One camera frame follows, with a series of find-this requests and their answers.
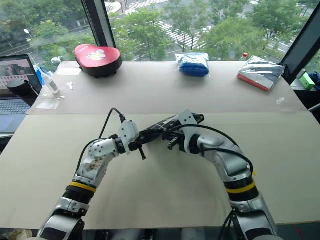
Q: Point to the red heart-shaped case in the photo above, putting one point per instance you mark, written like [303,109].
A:
[98,58]

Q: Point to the blue cloth in plastic bag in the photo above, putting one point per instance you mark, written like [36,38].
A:
[193,65]

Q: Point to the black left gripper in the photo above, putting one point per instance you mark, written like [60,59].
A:
[135,143]

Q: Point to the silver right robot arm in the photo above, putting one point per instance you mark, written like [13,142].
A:
[235,170]

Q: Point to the black white-grid pencil case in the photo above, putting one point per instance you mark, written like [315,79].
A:
[170,123]

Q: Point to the small white plastic piece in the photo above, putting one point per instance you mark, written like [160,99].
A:
[70,85]

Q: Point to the laptop computer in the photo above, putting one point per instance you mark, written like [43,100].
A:
[13,100]

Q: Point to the blue plastic bag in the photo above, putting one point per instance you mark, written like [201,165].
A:
[40,70]

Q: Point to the silver plastic-wrapped package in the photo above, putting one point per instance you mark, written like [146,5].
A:
[261,72]

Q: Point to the small white bottle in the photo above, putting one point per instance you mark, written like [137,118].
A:
[51,85]

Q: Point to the black round device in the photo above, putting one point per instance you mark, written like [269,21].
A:
[18,87]

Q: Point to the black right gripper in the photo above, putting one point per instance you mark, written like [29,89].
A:
[178,140]

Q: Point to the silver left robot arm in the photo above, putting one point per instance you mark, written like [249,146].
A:
[95,160]

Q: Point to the red capped bottle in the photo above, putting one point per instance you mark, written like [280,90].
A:
[244,56]

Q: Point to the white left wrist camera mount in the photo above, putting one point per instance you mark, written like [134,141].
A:
[128,135]

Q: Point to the small clear plastic piece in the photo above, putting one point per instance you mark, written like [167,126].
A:
[280,101]

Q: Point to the dark blue cloth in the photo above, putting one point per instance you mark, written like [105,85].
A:
[315,79]

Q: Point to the black window frame post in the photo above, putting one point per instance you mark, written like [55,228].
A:
[98,22]
[301,46]

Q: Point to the green box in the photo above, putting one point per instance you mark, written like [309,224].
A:
[307,82]

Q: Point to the grey white ball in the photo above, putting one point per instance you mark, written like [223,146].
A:
[56,61]

